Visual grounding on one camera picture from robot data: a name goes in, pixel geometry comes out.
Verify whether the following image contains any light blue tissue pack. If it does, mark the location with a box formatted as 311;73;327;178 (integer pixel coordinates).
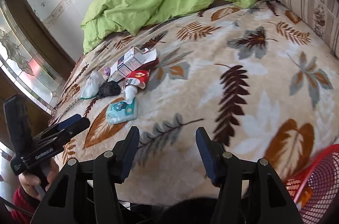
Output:
106;98;138;124

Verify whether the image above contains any white cloth green trim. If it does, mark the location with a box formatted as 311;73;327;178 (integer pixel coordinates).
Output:
81;71;105;100

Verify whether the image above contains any black plastic bag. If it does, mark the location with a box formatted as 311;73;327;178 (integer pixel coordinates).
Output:
97;81;121;98

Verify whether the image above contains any red white tube package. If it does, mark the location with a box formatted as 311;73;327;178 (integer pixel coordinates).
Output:
122;70;149;104

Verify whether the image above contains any white blue medicine carton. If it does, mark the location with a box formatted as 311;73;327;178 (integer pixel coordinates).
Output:
109;47;158;82

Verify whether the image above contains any red sleeve forearm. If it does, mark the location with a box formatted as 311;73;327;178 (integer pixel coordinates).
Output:
11;186;40;224

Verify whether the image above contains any red mesh trash basket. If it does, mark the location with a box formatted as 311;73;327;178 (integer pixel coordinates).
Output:
284;144;338;223

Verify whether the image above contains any person's left hand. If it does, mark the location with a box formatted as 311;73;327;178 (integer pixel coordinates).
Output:
18;159;59;201

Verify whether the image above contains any stained glass wooden door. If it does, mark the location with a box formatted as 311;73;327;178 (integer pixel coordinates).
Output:
1;0;75;134

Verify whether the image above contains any crumpled purple paper ball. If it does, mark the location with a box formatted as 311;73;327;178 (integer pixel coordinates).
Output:
104;68;110;75

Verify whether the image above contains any leaf pattern beige blanket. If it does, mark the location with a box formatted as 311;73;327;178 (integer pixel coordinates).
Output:
51;0;338;206

